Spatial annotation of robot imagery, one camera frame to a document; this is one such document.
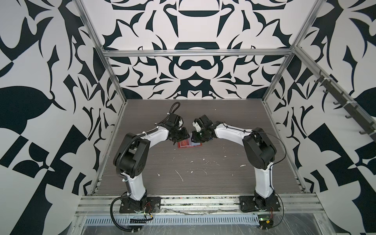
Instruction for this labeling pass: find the red leather card holder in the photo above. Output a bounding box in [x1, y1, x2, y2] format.
[178, 140, 202, 148]

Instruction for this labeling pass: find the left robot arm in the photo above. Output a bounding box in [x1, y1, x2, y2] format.
[113, 113, 190, 211]

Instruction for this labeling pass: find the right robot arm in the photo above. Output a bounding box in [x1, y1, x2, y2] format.
[192, 115, 281, 212]

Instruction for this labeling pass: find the green circuit board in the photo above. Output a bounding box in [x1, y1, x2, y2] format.
[258, 214, 274, 230]

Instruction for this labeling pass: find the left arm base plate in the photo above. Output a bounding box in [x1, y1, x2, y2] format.
[119, 196, 162, 213]

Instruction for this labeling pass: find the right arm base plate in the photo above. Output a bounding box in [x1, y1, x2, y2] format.
[239, 194, 281, 212]

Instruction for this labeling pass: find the left black corrugated cable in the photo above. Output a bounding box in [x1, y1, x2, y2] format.
[109, 193, 147, 233]

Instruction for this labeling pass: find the white slotted cable duct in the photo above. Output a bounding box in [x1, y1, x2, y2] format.
[85, 214, 259, 226]

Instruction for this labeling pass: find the wall hook rack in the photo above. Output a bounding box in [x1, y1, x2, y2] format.
[314, 71, 376, 142]

